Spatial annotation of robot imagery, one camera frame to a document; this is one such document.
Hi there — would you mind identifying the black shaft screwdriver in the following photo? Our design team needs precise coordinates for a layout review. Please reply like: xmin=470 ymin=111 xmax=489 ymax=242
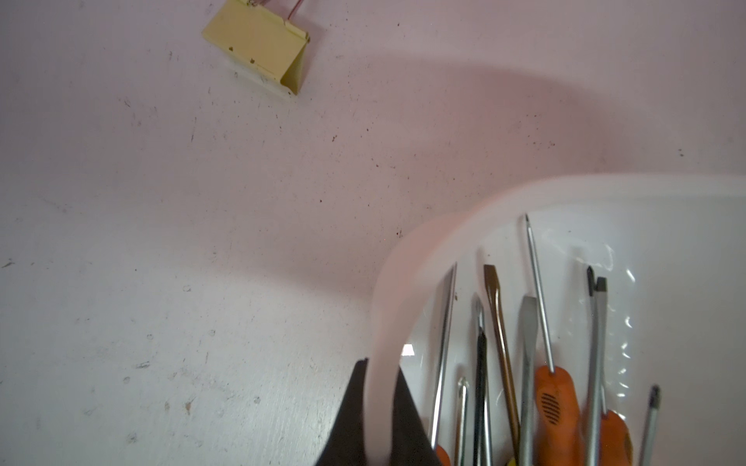
xmin=472 ymin=295 xmax=491 ymax=465

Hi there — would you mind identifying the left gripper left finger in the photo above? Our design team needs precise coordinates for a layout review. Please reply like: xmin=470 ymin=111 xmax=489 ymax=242
xmin=316 ymin=358 xmax=368 ymax=466

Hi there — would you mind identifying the small yellow block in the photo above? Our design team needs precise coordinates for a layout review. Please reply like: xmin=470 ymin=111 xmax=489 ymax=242
xmin=202 ymin=0 xmax=310 ymax=95

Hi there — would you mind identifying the orange screwdriver in box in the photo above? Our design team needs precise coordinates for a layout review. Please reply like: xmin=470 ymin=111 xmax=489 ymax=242
xmin=429 ymin=263 xmax=458 ymax=465

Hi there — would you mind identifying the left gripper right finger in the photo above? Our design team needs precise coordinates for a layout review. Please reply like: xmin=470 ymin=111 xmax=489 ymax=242
xmin=392 ymin=371 xmax=441 ymax=466

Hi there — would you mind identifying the brown shaft flat screwdriver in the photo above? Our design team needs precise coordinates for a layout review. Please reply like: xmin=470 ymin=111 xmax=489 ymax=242
xmin=483 ymin=264 xmax=520 ymax=457

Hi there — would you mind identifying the white plastic storage box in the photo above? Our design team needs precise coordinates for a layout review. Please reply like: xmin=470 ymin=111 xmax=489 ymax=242
xmin=363 ymin=174 xmax=745 ymax=465

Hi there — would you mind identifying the orange screwdriver black grip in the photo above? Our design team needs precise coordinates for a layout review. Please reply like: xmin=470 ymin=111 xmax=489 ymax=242
xmin=525 ymin=214 xmax=583 ymax=465

